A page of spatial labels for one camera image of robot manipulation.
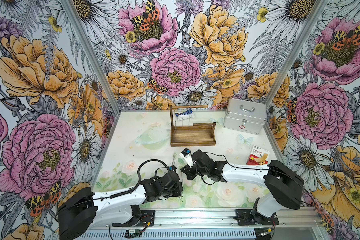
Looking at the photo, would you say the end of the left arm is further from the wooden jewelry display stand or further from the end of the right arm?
the wooden jewelry display stand

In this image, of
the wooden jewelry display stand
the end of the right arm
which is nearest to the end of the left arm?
the end of the right arm

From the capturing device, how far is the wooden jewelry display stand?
1.02 meters

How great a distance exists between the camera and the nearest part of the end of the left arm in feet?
1.94

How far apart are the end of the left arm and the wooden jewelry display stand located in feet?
1.21
